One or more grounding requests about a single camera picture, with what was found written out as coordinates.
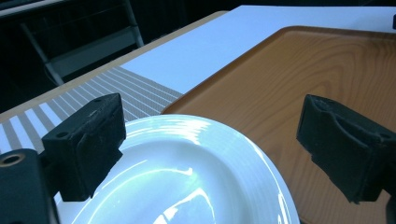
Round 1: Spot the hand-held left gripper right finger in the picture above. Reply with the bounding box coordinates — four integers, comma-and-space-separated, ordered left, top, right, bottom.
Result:
296, 93, 396, 224

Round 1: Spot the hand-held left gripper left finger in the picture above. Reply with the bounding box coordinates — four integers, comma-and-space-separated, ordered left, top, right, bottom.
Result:
0, 92, 127, 224

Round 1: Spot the white ceramic plate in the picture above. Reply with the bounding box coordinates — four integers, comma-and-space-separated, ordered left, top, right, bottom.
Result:
53, 114, 301, 224

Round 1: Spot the grey striped placemat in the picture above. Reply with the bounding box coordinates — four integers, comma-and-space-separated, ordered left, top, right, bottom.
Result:
0, 65, 184, 155

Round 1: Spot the brown wooden tray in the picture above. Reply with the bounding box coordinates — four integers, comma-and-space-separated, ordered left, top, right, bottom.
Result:
162, 25, 396, 224

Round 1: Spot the grey metal chair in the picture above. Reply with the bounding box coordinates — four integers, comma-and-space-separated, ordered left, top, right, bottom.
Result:
20, 0, 145, 87

